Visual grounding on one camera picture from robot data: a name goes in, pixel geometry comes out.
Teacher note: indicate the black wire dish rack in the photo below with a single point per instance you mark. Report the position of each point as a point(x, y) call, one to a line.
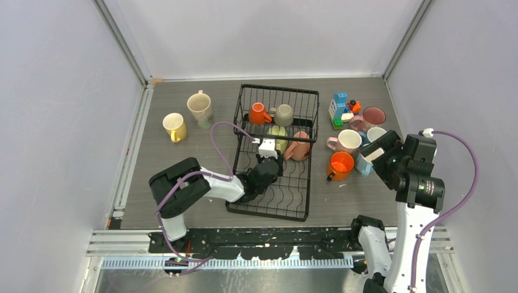
point(289, 197)

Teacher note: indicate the toy block building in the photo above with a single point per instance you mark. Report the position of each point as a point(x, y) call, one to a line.
point(339, 111)

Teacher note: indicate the yellow mug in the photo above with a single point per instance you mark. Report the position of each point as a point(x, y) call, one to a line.
point(175, 126)

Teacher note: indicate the grey mug on shelf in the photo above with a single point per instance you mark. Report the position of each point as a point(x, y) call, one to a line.
point(283, 115)

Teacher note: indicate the blue mug front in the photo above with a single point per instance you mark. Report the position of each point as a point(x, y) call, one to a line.
point(371, 135)

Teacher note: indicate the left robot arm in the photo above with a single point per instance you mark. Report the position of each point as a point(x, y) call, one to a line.
point(178, 187)

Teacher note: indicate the cream floral tall mug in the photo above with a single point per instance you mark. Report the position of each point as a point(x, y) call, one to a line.
point(199, 104)

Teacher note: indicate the pink faceted mug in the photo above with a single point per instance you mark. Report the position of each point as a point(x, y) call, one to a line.
point(348, 141)

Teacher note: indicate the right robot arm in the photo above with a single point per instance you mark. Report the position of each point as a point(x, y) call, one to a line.
point(402, 270)

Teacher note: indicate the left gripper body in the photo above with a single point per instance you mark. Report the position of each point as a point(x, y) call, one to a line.
point(279, 172)

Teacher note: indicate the light green mug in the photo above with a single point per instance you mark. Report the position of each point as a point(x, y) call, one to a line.
point(280, 144)

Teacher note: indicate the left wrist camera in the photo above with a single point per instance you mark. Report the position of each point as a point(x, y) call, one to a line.
point(266, 147)

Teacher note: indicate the orange mug on shelf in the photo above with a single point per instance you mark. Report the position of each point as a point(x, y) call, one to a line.
point(258, 115)

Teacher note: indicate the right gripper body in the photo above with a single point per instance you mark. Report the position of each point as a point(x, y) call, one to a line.
point(387, 163)

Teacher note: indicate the salmon pink mug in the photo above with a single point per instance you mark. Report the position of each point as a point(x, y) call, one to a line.
point(297, 151)

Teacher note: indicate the pink round mug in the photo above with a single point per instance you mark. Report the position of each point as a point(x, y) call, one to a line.
point(371, 117)

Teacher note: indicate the orange mug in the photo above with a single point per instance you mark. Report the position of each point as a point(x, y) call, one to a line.
point(258, 115)
point(340, 166)

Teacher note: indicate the toy figure orange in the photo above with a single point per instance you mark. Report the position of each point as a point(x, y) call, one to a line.
point(355, 107)

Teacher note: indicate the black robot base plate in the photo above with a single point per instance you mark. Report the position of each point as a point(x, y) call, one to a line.
point(267, 243)

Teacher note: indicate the orange mug front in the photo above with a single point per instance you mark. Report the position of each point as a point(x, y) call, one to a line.
point(340, 166)

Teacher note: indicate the light blue mug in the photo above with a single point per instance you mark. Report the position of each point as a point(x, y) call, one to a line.
point(363, 164)

